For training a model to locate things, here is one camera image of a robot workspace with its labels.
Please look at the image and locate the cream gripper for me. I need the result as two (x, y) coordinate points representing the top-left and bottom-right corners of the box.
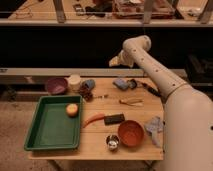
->
(109, 50), (134, 68)

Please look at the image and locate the blue sponge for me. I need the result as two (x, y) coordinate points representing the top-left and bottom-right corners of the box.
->
(113, 78), (129, 91)

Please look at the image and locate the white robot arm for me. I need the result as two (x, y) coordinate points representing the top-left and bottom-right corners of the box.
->
(109, 35), (213, 171)

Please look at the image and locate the red bowl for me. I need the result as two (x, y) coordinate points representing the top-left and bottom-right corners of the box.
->
(118, 120), (144, 147)

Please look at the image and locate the purple bowl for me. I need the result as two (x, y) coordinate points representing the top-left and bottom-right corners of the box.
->
(45, 77), (68, 95)

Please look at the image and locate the small metal fork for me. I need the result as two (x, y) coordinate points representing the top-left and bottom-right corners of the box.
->
(94, 94), (108, 99)

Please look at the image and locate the blue cup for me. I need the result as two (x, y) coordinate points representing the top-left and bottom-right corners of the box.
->
(82, 79), (95, 90)

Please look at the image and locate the wooden table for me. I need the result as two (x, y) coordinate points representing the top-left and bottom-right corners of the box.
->
(28, 78), (163, 160)

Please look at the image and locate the brown pine cone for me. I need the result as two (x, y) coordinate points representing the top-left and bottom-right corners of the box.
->
(79, 86), (93, 101)

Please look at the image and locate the white cup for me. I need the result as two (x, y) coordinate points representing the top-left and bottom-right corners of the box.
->
(67, 74), (81, 92)

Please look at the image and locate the orange carrot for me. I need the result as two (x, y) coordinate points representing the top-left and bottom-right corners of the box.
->
(83, 113), (105, 128)

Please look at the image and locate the black rectangular block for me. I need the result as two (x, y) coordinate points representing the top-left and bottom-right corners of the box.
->
(104, 114), (125, 125)

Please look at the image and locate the grey cloth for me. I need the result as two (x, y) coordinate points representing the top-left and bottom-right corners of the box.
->
(145, 116), (163, 148)

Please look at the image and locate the yellow apple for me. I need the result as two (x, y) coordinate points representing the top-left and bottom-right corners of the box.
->
(66, 104), (78, 117)

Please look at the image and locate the small metal cup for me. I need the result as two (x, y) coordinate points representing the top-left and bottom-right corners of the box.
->
(106, 135), (119, 151)

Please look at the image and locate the green plastic tray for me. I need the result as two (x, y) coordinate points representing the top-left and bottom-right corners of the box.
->
(24, 95), (82, 151)

